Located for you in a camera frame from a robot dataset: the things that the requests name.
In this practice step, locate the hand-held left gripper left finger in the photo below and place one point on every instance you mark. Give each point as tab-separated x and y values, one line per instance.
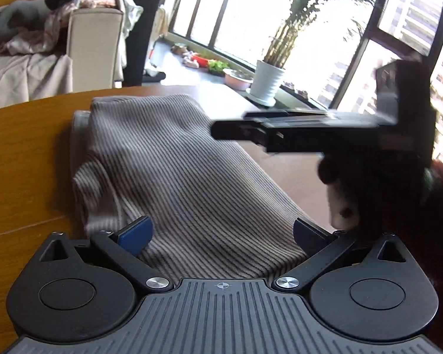
136	234

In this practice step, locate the tray of green sprouts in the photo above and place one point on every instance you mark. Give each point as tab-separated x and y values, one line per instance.
218	67

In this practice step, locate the pink bowl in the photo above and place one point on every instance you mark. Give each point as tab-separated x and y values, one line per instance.
238	79

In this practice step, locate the potted bamboo plant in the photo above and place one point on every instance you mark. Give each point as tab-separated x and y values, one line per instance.
265	81

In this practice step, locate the grey striped garment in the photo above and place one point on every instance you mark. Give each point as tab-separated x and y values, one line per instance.
169	177

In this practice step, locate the grey neck pillow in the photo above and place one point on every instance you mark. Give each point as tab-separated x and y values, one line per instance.
22	14

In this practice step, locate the black window frame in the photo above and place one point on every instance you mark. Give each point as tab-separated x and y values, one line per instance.
369	25

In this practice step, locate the pink toy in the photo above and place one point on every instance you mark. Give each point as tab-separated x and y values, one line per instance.
190	62

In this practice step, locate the beige sofa armrest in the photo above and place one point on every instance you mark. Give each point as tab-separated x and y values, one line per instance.
92	44

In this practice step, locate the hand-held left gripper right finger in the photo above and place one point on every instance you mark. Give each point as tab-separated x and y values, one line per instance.
307	236

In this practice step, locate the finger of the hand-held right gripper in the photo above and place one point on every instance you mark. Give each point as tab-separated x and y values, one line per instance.
243	131
302	113

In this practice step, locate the light green shirt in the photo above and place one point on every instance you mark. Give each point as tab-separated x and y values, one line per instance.
127	11

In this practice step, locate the pile of mixed clothes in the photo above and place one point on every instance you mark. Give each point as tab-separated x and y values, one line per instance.
55	25

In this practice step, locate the red bowl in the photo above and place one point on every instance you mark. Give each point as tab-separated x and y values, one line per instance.
201	61

